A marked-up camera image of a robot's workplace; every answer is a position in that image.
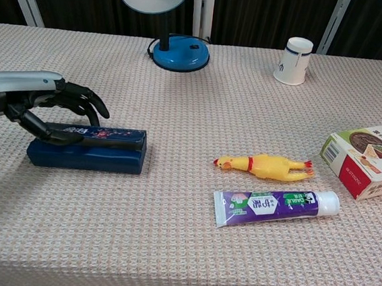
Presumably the blue desk lamp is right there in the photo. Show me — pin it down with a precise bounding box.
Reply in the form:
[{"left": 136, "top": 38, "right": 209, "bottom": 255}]
[{"left": 109, "top": 0, "right": 216, "bottom": 74}]

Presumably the white paper cup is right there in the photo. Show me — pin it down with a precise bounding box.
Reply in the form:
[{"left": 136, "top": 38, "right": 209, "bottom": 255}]
[{"left": 272, "top": 35, "right": 315, "bottom": 87}]

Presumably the red green snack box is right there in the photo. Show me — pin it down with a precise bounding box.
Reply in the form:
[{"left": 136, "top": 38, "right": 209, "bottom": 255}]
[{"left": 315, "top": 114, "right": 382, "bottom": 203}]

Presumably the black pleated curtain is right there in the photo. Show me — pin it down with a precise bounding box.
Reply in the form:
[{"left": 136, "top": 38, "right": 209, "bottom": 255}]
[{"left": 0, "top": 0, "right": 382, "bottom": 62}]

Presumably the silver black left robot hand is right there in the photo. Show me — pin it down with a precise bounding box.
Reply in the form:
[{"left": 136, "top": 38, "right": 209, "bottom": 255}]
[{"left": 0, "top": 66, "right": 114, "bottom": 151}]

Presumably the blue glasses case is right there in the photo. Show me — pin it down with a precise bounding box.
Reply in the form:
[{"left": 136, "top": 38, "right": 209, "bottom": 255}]
[{"left": 25, "top": 119, "right": 150, "bottom": 178}]

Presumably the yellow rubber chicken toy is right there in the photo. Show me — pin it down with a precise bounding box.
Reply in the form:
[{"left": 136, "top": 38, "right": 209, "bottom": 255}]
[{"left": 212, "top": 149, "right": 317, "bottom": 185}]

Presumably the purple toothpaste tube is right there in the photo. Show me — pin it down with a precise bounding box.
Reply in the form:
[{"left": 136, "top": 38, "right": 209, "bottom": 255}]
[{"left": 210, "top": 179, "right": 342, "bottom": 240}]

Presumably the beige woven tablecloth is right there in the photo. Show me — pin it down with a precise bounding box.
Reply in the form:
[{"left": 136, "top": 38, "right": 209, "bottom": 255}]
[{"left": 0, "top": 23, "right": 382, "bottom": 286}]

